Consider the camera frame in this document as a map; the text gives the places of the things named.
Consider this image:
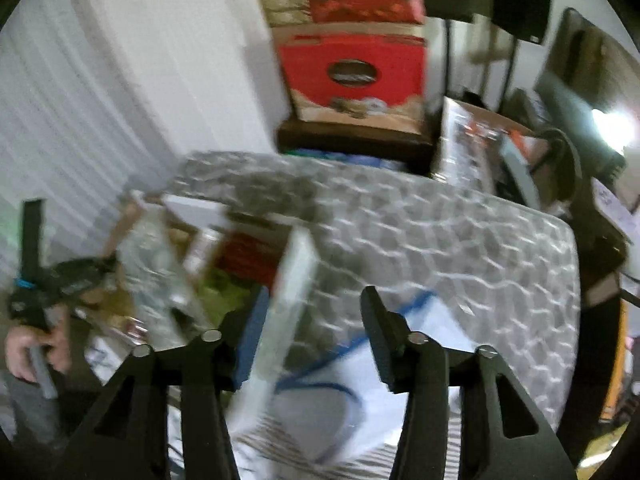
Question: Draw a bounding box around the white box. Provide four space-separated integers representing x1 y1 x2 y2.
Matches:
229 224 322 436

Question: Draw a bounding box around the white bag with blue trim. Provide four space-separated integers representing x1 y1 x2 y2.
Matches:
269 289 477 467

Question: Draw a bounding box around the red packet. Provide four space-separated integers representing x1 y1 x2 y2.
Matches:
218 237 284 287

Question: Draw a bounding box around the person's left hand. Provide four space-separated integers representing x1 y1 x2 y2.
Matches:
4 309 72 381

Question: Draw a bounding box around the clear plastic bag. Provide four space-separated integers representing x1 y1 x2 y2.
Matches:
117 206 202 313

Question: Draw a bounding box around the dark wooden cabinet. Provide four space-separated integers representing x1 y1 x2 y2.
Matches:
276 119 437 177

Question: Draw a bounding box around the bright lamp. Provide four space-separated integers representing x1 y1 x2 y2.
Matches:
591 106 640 152

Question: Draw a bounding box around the cardboard box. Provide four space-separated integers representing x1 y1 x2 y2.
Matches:
100 189 301 361

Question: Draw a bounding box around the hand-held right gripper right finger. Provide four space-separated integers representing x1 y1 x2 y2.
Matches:
360 285 576 480

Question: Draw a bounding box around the grey honeycomb patterned blanket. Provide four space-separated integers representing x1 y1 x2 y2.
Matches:
170 151 582 432

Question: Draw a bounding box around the red box with oval label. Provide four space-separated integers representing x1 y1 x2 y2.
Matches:
276 34 427 137

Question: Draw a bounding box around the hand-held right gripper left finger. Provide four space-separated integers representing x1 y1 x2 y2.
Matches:
52 285 273 480

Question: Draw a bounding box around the flat screen television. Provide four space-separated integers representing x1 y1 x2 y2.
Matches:
534 6 640 162

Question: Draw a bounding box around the clear plastic wrapped package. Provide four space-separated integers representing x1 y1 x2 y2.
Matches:
434 96 542 207

